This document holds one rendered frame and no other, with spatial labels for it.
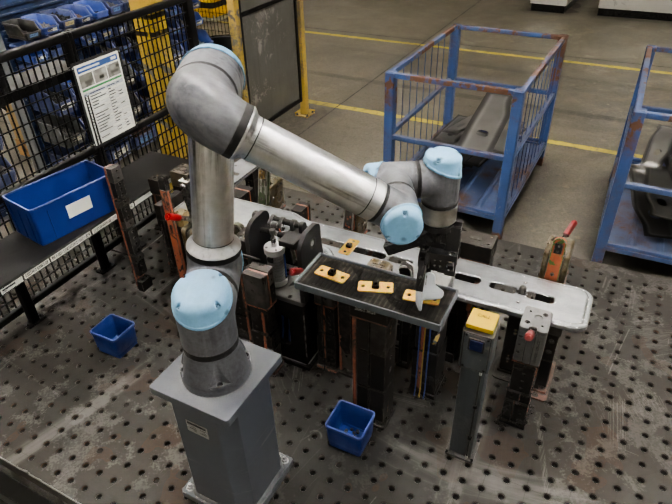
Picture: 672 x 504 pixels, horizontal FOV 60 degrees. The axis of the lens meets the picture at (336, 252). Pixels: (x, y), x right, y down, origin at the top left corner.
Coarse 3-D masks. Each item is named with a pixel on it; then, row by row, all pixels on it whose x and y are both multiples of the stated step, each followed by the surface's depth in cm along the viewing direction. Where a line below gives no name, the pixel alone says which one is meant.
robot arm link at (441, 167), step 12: (432, 156) 111; (444, 156) 110; (456, 156) 110; (432, 168) 110; (444, 168) 110; (456, 168) 110; (432, 180) 111; (444, 180) 111; (456, 180) 112; (432, 192) 113; (444, 192) 113; (456, 192) 114; (432, 204) 115; (444, 204) 114; (456, 204) 116
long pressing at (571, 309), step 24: (240, 216) 196; (288, 216) 195; (336, 240) 183; (360, 240) 182; (384, 240) 183; (480, 264) 171; (456, 288) 162; (480, 288) 161; (528, 288) 161; (552, 288) 160; (576, 288) 161; (504, 312) 154; (552, 312) 152; (576, 312) 152
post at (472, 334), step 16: (464, 336) 128; (480, 336) 126; (496, 336) 128; (464, 352) 131; (464, 368) 134; (480, 368) 131; (464, 384) 137; (480, 384) 134; (464, 400) 140; (480, 400) 137; (464, 416) 143; (480, 416) 148; (464, 432) 146; (448, 448) 153; (464, 448) 149
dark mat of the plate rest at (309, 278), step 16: (320, 256) 148; (352, 272) 142; (368, 272) 142; (320, 288) 138; (336, 288) 138; (352, 288) 137; (400, 288) 137; (384, 304) 132; (400, 304) 132; (448, 304) 132; (432, 320) 127
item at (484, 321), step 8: (472, 312) 129; (480, 312) 129; (488, 312) 129; (472, 320) 127; (480, 320) 127; (488, 320) 127; (496, 320) 127; (472, 328) 126; (480, 328) 125; (488, 328) 125
